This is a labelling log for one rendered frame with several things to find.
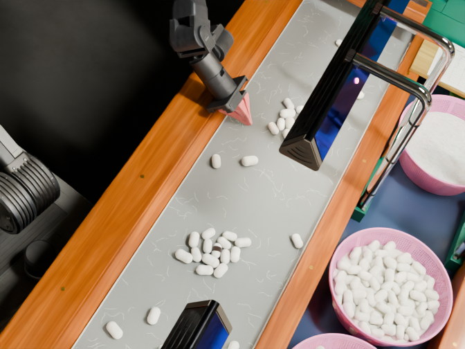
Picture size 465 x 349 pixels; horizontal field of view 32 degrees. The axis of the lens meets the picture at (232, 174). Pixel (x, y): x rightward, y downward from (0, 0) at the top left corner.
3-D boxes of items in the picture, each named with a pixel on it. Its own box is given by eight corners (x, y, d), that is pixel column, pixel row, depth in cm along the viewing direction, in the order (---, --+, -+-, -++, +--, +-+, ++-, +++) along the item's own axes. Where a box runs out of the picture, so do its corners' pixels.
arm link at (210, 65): (182, 64, 176) (201, 56, 172) (194, 44, 180) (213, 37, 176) (200, 87, 179) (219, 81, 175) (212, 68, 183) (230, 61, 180)
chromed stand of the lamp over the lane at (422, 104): (286, 184, 188) (344, 58, 152) (319, 126, 200) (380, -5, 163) (359, 223, 186) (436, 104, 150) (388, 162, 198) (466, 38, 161)
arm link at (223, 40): (165, 38, 174) (198, 31, 169) (187, 7, 181) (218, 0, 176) (190, 82, 180) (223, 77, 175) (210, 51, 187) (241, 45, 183)
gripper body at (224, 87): (250, 80, 182) (232, 55, 179) (230, 111, 177) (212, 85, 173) (230, 86, 187) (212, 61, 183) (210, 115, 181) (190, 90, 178)
